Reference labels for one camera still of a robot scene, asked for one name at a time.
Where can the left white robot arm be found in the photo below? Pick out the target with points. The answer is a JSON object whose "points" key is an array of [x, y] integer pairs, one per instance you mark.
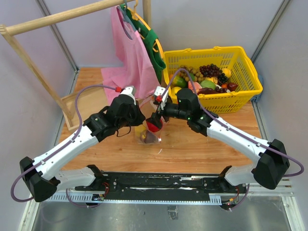
{"points": [[41, 174]]}

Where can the grey hanger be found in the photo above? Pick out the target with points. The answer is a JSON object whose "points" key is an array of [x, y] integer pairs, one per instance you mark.
{"points": [[127, 24]]}

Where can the red apple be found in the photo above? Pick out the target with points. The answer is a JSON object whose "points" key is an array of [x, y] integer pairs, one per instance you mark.
{"points": [[154, 128]]}

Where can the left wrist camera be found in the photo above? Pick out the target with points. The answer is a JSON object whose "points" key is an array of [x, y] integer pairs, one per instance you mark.
{"points": [[128, 91]]}

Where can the wooden clothes rack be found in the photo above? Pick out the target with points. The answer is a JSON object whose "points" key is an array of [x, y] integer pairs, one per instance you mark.
{"points": [[81, 46]]}

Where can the green shirt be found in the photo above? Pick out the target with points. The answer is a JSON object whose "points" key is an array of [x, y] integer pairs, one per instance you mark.
{"points": [[148, 38]]}

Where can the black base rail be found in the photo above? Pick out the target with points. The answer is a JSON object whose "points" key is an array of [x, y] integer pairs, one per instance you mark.
{"points": [[161, 188]]}

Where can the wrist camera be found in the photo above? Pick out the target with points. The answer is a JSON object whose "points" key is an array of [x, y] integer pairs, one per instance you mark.
{"points": [[128, 91], [161, 97]]}

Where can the yellow peach fruit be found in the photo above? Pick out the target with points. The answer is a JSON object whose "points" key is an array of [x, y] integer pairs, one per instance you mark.
{"points": [[227, 72]]}

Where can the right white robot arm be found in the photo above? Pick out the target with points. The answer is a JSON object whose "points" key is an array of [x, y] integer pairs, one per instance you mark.
{"points": [[269, 161]]}

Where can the clear zip top bag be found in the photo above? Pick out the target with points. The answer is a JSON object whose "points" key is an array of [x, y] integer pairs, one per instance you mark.
{"points": [[147, 107]]}

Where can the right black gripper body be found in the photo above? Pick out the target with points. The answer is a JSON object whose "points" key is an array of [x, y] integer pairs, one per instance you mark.
{"points": [[172, 110]]}

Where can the yellow hanger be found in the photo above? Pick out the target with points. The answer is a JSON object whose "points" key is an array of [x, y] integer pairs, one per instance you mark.
{"points": [[157, 46]]}

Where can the yellow plastic basket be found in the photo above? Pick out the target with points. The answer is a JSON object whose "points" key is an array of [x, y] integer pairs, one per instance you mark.
{"points": [[232, 96]]}

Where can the watermelon slice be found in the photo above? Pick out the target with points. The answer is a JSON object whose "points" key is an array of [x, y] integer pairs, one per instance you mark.
{"points": [[194, 85]]}

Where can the dark purple grape bunch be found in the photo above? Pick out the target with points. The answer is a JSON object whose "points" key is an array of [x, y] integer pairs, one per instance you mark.
{"points": [[213, 73]]}

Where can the dark red mangosteen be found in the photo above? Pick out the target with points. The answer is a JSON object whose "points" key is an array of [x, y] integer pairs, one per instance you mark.
{"points": [[148, 138]]}

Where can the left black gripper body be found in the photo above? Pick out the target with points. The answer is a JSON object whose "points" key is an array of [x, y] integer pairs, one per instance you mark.
{"points": [[133, 119]]}

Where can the yellow lemon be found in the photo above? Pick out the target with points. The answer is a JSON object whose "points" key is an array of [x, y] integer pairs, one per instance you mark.
{"points": [[175, 90], [140, 131]]}

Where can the green guava fruit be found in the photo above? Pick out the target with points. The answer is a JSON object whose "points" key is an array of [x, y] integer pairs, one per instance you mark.
{"points": [[208, 84]]}

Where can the green orange mango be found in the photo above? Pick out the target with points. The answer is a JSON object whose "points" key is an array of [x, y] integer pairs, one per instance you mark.
{"points": [[179, 82]]}

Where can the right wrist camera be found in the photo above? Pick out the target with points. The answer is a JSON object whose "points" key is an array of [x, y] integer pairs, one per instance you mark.
{"points": [[161, 97]]}

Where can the brown longan bunch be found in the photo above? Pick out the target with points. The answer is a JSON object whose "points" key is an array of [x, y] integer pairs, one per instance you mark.
{"points": [[195, 74]]}

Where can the pink shirt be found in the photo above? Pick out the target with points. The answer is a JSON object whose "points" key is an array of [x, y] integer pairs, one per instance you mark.
{"points": [[137, 69]]}

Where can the purple sweet potato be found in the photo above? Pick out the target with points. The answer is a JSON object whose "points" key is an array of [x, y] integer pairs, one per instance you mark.
{"points": [[206, 91]]}

